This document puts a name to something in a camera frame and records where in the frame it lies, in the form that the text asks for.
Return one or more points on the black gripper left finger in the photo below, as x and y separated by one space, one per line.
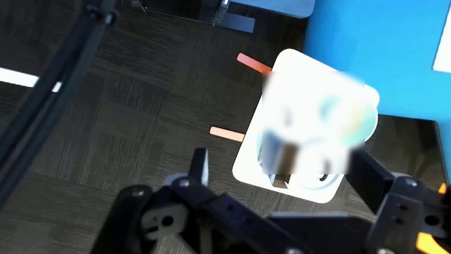
199 164

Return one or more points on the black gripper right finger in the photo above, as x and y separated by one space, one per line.
368 178

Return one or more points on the light green bowl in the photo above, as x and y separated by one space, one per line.
339 136

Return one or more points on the dark blue food box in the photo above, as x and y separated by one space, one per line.
277 160

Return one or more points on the blue upholstered sofa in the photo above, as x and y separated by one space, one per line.
375 47

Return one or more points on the white paper sheet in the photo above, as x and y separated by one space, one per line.
444 47

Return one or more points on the white side table orange frame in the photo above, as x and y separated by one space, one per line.
301 85

